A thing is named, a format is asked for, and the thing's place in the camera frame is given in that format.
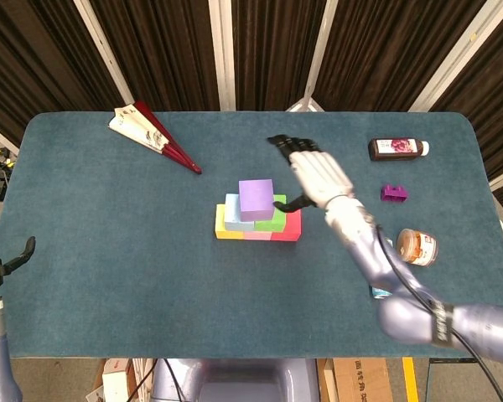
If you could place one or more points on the green foam cube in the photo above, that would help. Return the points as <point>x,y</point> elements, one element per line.
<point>276,220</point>

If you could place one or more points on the light blue foam cube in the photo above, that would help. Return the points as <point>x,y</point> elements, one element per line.
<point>231,213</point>

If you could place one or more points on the light wooden plank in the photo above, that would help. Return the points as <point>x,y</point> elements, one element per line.
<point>329,381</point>

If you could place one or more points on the brown bottle with white cap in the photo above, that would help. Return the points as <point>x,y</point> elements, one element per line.
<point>394,150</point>

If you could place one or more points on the white frame post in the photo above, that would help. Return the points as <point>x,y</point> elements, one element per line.
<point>222,54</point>
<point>104,50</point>
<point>327,42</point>
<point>457,54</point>

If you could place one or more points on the brown cardboard box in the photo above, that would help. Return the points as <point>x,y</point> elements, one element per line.
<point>362,381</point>

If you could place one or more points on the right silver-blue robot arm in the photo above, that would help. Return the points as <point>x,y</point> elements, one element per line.
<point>402,285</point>

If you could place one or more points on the red and white folding fan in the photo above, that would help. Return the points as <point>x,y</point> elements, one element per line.
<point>142,132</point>

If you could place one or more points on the pink foam cube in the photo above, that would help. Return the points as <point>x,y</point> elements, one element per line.
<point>256,235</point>

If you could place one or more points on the white cardboard box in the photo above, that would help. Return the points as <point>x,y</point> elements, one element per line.
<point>115,381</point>

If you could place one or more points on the purple plastic block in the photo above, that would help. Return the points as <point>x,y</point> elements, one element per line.
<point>394,194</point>

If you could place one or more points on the clear jar with orange contents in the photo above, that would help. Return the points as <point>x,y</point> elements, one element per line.
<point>417,247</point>

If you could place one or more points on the white green drink can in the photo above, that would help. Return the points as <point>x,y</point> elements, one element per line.
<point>377,292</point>

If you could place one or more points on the dark brown curtain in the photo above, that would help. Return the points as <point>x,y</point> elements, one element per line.
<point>172,50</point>

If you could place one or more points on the yellow foam cube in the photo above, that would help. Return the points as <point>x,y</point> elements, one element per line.
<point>220,226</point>

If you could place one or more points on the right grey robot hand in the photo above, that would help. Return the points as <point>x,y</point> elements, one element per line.
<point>318,176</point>

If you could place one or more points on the grey robot torso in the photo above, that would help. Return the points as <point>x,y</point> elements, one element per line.
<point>243,381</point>

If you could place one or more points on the red foam cube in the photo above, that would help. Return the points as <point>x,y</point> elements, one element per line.
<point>292,226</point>

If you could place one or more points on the purple foam cube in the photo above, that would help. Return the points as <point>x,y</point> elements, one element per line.
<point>255,199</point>

